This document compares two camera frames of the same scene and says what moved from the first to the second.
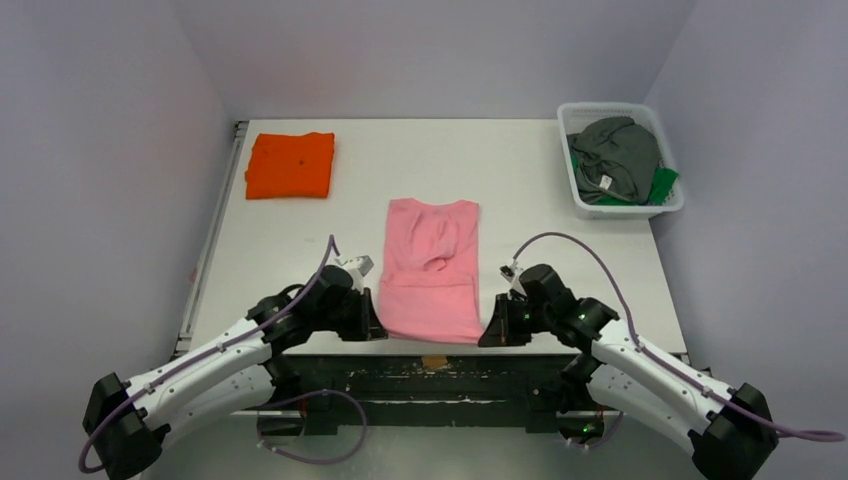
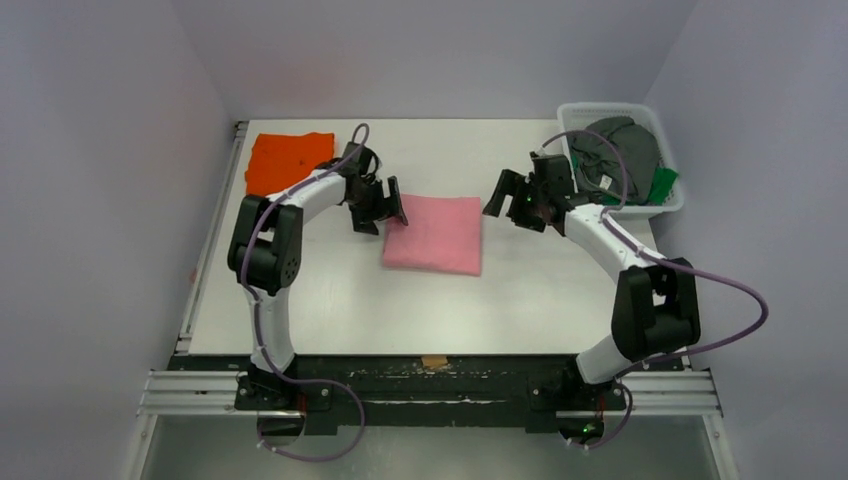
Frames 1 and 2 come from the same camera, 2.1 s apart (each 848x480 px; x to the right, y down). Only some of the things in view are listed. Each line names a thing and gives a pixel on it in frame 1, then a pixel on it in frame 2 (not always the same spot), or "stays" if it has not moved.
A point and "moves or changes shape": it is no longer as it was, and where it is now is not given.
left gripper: (367, 325) → (365, 222)
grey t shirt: (614, 157) stays
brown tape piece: (434, 361) stays
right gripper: (501, 322) → (518, 201)
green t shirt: (662, 190) stays
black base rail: (426, 390) stays
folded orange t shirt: (289, 166) stays
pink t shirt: (429, 284) moves or changes shape
